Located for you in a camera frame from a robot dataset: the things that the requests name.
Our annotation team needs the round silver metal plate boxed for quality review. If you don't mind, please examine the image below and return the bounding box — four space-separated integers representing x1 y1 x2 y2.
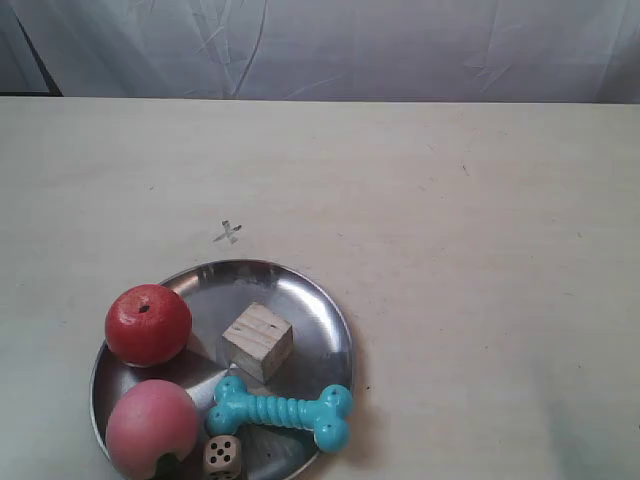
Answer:
90 259 355 448

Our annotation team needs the light wooden cube block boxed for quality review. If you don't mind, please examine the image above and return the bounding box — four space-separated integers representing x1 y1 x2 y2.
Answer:
222 303 294 384

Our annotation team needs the teal rubber bone toy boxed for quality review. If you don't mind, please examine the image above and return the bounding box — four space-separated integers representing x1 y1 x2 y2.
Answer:
205 376 353 453

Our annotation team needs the red toy apple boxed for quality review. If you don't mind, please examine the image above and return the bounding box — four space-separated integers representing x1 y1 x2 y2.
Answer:
104 284 192 367

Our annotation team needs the small wooden die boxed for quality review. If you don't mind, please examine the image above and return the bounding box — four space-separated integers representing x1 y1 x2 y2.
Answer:
203 435 242 479

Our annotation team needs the pink toy peach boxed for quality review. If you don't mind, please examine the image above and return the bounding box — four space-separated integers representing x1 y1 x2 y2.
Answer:
105 379 199 479

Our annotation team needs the white wrinkled backdrop cloth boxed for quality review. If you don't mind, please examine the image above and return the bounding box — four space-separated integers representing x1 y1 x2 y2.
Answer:
1 1 639 103

